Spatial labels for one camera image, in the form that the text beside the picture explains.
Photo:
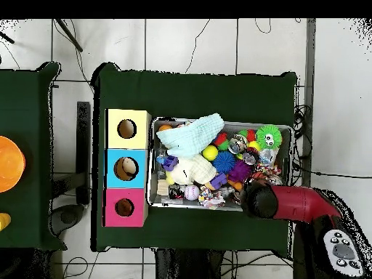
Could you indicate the purple plastic toy block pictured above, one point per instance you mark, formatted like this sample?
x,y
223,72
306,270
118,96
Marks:
x,y
170,162

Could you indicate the mint green cloth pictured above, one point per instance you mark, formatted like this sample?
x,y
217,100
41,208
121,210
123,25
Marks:
x,y
191,136

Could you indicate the cream yellow cloth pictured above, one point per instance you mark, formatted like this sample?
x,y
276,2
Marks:
x,y
194,171

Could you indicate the smooth yellow ball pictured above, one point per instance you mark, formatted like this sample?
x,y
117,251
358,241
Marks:
x,y
209,153

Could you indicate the plain blue spiky ball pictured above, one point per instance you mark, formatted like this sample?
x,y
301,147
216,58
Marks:
x,y
223,162

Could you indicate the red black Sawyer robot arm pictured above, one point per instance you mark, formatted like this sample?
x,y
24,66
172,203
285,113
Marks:
x,y
299,203

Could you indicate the shallow metal mesh bin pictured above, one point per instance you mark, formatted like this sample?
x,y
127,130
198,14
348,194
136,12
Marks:
x,y
186,203

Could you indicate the wooden box with three holes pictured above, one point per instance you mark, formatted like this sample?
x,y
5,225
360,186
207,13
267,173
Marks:
x,y
116,180

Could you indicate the orange toy basketball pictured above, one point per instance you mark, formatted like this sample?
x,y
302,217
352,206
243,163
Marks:
x,y
165,127

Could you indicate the white toy baseball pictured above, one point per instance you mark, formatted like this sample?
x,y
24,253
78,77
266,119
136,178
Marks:
x,y
191,192

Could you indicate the crushed black drink can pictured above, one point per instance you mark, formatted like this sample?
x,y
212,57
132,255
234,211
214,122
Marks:
x,y
175,191

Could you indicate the dark green table cloth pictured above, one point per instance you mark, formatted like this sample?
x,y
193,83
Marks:
x,y
203,96
26,104

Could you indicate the green spiky ball with eyes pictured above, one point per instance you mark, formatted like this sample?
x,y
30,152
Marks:
x,y
263,135

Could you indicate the black upright panel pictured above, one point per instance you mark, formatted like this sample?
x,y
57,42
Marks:
x,y
83,145

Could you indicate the black tripod leg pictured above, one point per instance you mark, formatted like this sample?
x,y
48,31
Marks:
x,y
7,38
69,35

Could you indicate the orange bowl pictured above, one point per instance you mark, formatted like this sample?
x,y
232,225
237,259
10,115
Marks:
x,y
10,164

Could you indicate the small yellow object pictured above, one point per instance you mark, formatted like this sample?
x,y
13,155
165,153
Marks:
x,y
4,221

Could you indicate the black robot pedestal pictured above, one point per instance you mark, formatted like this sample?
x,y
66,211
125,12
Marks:
x,y
189,267

